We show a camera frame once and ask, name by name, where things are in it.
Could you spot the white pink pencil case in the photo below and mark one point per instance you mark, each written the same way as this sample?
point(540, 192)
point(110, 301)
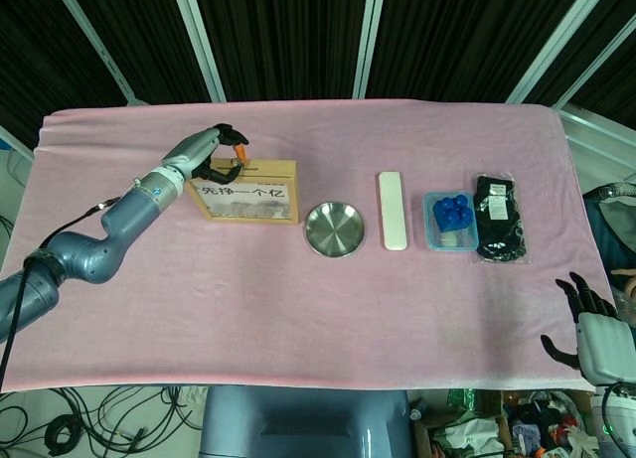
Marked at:
point(393, 212)

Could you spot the pink tablecloth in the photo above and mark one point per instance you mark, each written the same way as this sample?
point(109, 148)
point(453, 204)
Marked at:
point(323, 319)

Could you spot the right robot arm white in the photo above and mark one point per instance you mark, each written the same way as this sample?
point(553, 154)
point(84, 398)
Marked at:
point(621, 418)

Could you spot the blue grey robot torso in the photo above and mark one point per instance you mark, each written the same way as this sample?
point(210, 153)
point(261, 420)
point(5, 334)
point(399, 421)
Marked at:
point(303, 423)

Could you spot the white metal frame post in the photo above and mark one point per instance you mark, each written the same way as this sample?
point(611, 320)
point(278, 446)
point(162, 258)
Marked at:
point(601, 63)
point(551, 41)
point(199, 41)
point(368, 41)
point(102, 41)

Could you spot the round stainless steel plate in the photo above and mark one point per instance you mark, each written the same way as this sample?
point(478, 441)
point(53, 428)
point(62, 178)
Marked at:
point(335, 232)

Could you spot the blue toy building block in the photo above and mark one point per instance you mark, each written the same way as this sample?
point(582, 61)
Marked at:
point(451, 213)

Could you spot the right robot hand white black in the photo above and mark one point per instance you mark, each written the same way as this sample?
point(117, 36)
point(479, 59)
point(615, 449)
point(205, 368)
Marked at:
point(603, 346)

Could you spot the pile of coins inside box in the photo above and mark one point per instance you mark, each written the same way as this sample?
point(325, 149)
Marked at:
point(253, 210)

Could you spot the clear container blue lid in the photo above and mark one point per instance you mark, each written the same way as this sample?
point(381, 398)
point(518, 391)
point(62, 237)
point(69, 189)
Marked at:
point(449, 242)

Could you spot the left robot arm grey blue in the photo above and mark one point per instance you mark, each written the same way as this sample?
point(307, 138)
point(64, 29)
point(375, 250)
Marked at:
point(99, 249)

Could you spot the wooden frame money box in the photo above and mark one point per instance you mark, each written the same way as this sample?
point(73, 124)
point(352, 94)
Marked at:
point(268, 172)

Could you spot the black gloves in plastic bag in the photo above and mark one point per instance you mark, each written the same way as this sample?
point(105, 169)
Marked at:
point(499, 219)

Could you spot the box of colourful clutter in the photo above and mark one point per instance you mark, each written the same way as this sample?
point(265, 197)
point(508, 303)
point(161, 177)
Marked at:
point(497, 423)

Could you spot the teal grey machine cover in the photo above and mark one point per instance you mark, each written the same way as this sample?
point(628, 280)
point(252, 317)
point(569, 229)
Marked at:
point(613, 229)

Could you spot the left robot hand orange fingertip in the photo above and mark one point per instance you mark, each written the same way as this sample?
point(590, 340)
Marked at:
point(191, 150)

